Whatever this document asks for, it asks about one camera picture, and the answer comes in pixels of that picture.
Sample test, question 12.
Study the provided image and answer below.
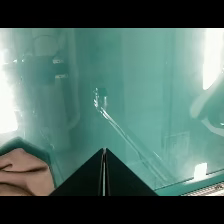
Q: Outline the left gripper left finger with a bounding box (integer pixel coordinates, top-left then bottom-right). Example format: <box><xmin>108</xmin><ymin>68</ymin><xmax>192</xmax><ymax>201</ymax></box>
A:
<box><xmin>49</xmin><ymin>148</ymin><xmax>105</xmax><ymax>197</ymax></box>

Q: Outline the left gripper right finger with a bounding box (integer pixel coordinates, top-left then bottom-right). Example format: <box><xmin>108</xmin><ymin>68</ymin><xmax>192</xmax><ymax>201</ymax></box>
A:
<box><xmin>105</xmin><ymin>147</ymin><xmax>159</xmax><ymax>197</ymax></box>

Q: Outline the tan garment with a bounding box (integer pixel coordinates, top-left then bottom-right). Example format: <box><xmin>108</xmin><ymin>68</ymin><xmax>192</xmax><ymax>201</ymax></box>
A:
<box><xmin>0</xmin><ymin>147</ymin><xmax>56</xmax><ymax>197</ymax></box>

